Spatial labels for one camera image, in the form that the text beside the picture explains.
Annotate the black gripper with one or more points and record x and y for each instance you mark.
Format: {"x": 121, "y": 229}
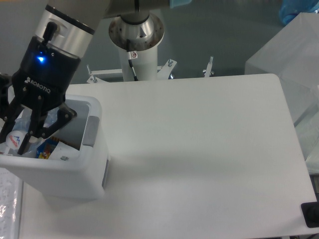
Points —
{"x": 42, "y": 77}

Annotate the white trash can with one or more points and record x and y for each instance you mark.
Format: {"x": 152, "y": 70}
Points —
{"x": 83, "y": 177}

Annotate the blue orange snack packet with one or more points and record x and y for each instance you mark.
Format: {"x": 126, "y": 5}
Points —
{"x": 46, "y": 148}

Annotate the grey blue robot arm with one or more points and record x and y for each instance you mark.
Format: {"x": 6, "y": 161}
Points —
{"x": 68, "y": 26}

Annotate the translucent plastic box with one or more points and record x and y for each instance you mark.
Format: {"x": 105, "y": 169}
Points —
{"x": 293, "y": 55}

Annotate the blue water jug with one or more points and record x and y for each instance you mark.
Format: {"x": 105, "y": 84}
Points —
{"x": 291, "y": 8}

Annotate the white plastic wrapper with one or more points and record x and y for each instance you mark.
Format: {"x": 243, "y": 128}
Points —
{"x": 64, "y": 152}

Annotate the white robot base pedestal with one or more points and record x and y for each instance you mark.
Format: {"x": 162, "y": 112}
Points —
{"x": 136, "y": 66}

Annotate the black device at edge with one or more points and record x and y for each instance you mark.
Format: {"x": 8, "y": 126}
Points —
{"x": 310, "y": 212}

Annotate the clear plastic water bottle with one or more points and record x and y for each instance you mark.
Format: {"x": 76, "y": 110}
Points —
{"x": 15, "y": 138}

